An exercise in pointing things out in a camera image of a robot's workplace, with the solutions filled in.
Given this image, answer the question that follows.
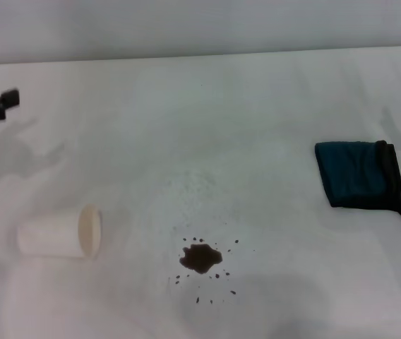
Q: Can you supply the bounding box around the black liquid stain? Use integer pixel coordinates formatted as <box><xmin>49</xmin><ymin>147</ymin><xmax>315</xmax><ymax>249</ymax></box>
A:
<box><xmin>167</xmin><ymin>225</ymin><xmax>256</xmax><ymax>305</ymax></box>

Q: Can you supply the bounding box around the blue rag with black trim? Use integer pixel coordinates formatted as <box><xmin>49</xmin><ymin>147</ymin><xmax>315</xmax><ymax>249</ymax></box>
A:
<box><xmin>314</xmin><ymin>140</ymin><xmax>401</xmax><ymax>232</ymax></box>

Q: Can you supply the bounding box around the white paper cup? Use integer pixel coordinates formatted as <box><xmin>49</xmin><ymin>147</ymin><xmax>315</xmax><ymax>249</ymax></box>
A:
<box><xmin>17</xmin><ymin>203</ymin><xmax>102</xmax><ymax>261</ymax></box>

